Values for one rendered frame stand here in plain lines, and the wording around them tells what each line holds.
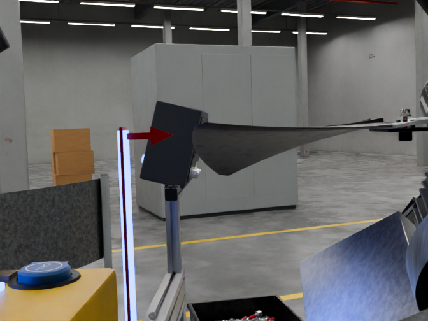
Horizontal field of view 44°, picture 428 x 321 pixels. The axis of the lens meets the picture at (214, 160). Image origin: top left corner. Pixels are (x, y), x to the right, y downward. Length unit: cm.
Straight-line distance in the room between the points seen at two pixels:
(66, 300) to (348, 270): 37
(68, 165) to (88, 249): 602
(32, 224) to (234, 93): 501
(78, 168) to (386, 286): 812
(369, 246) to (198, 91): 628
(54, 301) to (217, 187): 661
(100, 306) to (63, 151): 818
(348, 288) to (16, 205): 183
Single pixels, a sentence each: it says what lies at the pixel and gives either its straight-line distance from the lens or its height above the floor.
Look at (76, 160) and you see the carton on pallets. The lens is 862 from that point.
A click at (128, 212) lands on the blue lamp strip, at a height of 109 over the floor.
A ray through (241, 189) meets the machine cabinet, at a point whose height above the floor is 33.
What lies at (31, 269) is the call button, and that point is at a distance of 44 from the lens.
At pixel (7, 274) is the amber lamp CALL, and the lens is 46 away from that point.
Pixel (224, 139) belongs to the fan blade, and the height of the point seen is 117.
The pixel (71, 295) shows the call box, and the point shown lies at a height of 107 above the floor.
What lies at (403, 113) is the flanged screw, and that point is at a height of 120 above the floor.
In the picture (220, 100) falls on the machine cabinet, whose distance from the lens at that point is 697.
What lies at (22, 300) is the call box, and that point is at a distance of 40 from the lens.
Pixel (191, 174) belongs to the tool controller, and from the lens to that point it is 127.
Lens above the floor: 119
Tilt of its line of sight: 4 degrees down
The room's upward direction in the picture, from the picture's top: 2 degrees counter-clockwise
